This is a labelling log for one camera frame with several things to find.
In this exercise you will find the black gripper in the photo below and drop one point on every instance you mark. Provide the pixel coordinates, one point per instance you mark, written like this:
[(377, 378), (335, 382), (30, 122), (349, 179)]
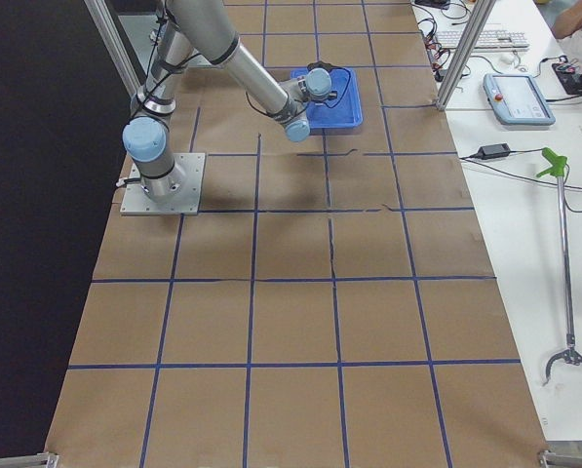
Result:
[(333, 93)]

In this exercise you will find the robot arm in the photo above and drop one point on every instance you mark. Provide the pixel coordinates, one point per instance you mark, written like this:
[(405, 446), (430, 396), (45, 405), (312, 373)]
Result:
[(190, 30)]

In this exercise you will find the blue plastic tray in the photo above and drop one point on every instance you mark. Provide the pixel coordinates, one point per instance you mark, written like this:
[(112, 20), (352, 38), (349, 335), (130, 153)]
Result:
[(341, 105)]

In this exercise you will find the white keyboard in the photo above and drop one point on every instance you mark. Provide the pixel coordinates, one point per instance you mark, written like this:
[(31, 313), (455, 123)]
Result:
[(488, 40)]

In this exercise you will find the black power adapter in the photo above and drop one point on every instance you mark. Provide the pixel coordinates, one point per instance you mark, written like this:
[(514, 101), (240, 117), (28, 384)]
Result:
[(494, 151)]

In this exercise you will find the teach pendant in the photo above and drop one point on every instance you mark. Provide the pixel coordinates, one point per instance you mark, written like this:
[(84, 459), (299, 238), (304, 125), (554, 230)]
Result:
[(517, 102)]

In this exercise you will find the brown paper table cover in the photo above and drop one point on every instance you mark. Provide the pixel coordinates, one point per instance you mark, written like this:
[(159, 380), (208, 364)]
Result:
[(331, 305)]

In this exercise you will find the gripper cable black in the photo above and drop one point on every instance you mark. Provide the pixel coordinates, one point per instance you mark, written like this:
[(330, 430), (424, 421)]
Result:
[(340, 81)]

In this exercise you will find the aluminium frame post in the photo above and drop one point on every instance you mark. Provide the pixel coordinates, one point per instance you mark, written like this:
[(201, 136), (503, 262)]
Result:
[(468, 40)]

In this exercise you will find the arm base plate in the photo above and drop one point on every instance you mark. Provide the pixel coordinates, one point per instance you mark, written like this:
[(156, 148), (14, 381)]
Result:
[(178, 192)]

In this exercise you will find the green handled reacher grabber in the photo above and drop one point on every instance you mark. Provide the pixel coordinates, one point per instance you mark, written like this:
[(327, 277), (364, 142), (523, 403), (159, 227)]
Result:
[(570, 355)]

